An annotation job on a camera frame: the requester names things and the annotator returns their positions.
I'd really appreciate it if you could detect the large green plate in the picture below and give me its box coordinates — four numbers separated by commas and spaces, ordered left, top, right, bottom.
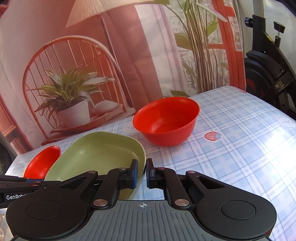
44, 131, 147, 200

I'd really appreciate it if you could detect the red bowl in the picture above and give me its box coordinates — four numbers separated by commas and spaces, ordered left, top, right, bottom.
23, 146, 61, 179
132, 97, 200, 147

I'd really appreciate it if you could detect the plaid tablecloth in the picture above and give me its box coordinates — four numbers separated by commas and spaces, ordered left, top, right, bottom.
4, 85, 296, 241

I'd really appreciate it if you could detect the printed backdrop cloth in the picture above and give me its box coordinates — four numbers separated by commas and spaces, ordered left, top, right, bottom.
1, 1, 246, 154

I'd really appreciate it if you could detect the black exercise bike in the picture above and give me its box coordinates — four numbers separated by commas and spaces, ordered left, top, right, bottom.
244, 15, 295, 119

